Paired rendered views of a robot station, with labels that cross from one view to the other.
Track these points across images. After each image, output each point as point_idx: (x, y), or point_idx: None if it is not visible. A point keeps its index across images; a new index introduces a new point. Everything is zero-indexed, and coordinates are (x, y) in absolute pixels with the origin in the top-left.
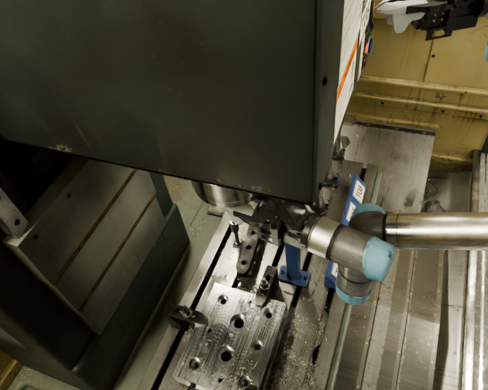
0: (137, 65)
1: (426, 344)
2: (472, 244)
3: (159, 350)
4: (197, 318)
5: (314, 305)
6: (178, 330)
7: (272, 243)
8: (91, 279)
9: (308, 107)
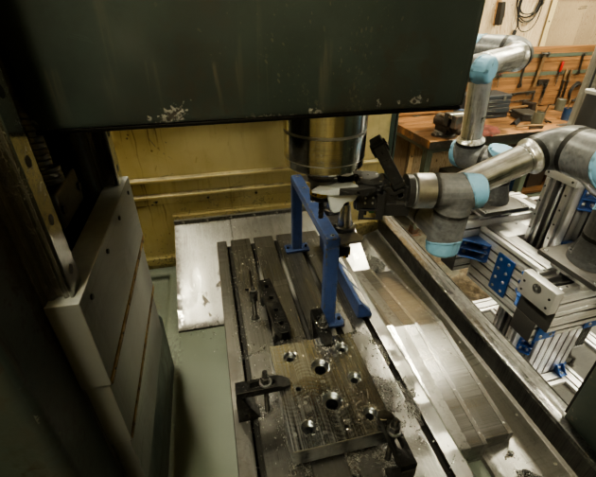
0: None
1: (445, 340)
2: (503, 175)
3: (241, 454)
4: (280, 381)
5: (361, 335)
6: (250, 421)
7: (375, 218)
8: (132, 387)
9: None
